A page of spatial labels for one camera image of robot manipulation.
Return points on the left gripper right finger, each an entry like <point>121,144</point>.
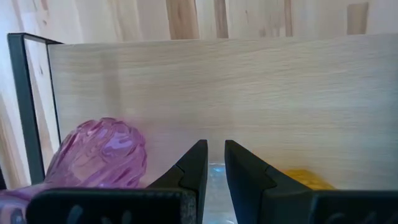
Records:
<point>280,202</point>

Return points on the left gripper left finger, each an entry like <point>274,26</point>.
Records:
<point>124,205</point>

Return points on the yellow hobnail vase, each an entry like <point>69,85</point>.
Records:
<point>304,180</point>

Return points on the small clear square vase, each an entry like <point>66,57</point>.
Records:
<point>217,193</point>

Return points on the light wooden board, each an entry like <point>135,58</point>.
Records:
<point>217,93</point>

